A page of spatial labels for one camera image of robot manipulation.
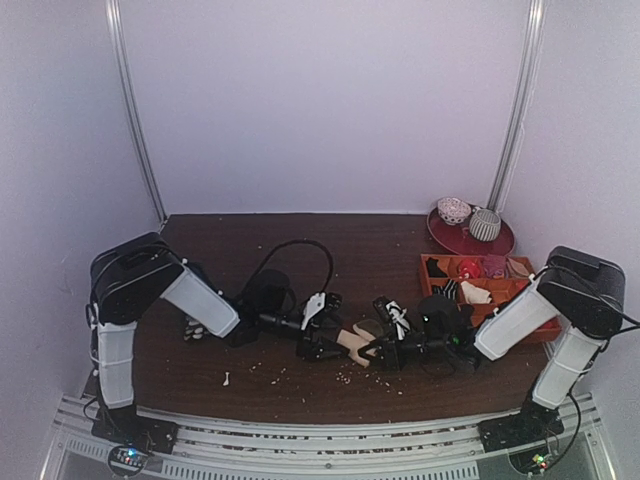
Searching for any cream striped knitted sock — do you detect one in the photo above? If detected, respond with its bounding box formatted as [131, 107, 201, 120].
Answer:
[336, 319, 384, 368]

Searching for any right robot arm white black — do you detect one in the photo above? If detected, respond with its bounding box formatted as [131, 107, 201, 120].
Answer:
[361, 246, 627, 442]

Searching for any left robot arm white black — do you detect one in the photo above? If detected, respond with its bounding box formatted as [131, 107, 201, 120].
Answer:
[85, 233, 348, 444]

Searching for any black white striped sock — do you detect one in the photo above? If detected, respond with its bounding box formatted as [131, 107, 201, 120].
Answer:
[432, 279, 459, 302]

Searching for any black sock in tray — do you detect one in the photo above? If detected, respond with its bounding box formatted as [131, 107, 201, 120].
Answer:
[425, 256, 450, 278]

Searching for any cream sock in tray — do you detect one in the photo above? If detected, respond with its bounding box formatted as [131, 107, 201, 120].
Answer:
[460, 281, 492, 304]

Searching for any wooden compartment tray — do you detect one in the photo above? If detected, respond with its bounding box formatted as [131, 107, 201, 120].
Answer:
[419, 254, 533, 326]

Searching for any red sock in tray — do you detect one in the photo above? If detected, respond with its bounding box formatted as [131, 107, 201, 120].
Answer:
[458, 258, 484, 280]

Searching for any dark teal patterned sock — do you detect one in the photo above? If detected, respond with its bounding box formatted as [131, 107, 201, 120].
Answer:
[183, 316, 206, 342]

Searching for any red round plate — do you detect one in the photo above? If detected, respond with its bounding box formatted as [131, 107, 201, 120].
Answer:
[426, 204, 516, 257]

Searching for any purple sock in tray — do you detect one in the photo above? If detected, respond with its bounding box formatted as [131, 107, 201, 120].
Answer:
[482, 255, 508, 279]

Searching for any white dotted bowl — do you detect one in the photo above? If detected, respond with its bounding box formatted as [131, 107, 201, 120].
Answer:
[437, 197, 472, 226]

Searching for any grey striped cup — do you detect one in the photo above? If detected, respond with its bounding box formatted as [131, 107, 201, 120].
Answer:
[469, 208, 502, 242]

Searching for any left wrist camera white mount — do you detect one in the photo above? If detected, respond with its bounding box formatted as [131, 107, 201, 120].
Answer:
[300, 292, 326, 331]

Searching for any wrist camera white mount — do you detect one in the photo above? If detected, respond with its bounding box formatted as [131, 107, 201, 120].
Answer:
[386, 301, 411, 341]
[300, 292, 326, 331]

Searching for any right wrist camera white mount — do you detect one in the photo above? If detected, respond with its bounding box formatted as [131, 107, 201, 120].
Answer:
[386, 301, 411, 341]

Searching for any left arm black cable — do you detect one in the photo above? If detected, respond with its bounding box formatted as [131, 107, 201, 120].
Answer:
[244, 239, 335, 301]

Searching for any aluminium front rail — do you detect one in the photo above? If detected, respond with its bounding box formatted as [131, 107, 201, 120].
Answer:
[36, 394, 623, 479]

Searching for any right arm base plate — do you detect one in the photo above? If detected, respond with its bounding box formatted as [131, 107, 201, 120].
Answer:
[477, 412, 564, 453]

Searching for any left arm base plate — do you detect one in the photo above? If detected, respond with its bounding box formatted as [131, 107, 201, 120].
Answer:
[91, 416, 179, 454]

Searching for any right aluminium frame post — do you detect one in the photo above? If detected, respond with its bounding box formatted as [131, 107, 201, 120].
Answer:
[487, 0, 546, 215]

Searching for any aluminium frame post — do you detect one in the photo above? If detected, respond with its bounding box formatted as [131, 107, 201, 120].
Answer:
[105, 0, 169, 226]
[487, 0, 546, 215]

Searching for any left aluminium frame post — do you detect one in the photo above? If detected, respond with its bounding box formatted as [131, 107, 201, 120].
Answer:
[105, 0, 169, 226]

